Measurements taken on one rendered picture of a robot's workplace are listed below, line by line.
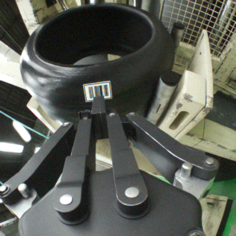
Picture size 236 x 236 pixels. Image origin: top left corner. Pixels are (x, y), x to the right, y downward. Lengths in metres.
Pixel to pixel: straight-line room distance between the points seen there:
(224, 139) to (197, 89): 0.52
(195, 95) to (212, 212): 0.99
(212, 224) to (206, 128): 0.76
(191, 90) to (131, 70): 0.14
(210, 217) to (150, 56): 1.10
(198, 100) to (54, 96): 0.33
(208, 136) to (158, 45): 0.52
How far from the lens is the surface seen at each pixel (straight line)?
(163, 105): 0.42
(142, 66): 0.37
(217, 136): 0.82
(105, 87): 0.34
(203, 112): 0.37
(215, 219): 1.25
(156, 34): 0.48
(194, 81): 0.38
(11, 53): 1.73
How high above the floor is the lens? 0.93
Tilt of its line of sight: 9 degrees up
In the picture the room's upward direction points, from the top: 71 degrees counter-clockwise
